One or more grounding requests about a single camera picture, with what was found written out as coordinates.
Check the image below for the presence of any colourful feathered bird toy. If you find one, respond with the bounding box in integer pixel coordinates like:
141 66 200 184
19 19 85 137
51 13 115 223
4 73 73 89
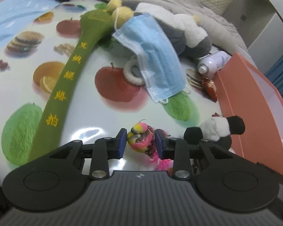
127 119 173 174

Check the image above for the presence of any small panda plush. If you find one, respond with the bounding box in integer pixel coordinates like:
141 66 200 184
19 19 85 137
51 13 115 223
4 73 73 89
183 114 245 150

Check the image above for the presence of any blue surgical face mask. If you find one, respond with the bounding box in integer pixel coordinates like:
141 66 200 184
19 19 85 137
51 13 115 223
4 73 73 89
112 13 191 105

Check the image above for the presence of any red brown snack packet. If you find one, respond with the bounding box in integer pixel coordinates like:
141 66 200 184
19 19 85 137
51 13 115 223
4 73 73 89
202 79 218 103

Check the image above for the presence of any white fluffy hair tie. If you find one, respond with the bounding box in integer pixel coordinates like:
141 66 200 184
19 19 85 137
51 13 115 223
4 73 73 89
122 55 146 86

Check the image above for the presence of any white spray bottle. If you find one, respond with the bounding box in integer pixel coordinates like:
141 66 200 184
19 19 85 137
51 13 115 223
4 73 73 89
197 51 231 80

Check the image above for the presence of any orange cardboard box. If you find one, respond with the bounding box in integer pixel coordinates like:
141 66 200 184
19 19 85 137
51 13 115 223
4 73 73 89
213 53 283 175

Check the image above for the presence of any grey white penguin plush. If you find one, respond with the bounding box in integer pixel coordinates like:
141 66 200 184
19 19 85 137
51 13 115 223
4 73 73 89
132 3 212 58

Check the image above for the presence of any grey duvet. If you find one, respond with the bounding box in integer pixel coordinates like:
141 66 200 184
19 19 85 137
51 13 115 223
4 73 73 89
104 0 249 55

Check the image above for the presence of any white wardrobe cabinet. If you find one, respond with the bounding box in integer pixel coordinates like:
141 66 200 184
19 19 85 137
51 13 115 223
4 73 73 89
223 0 283 73

